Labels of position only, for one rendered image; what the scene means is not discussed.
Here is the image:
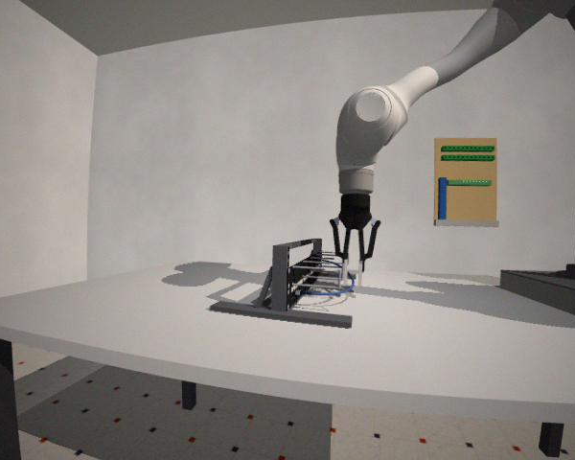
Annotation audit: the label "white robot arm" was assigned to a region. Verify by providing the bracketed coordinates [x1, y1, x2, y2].
[336, 0, 575, 195]

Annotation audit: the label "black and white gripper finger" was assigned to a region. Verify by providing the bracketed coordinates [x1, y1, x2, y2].
[357, 217, 380, 286]
[330, 217, 352, 285]

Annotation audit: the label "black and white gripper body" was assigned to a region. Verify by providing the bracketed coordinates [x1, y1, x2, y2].
[338, 194, 372, 230]

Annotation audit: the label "dark grey rack with cable rings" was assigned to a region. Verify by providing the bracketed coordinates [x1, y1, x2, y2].
[210, 239, 353, 328]

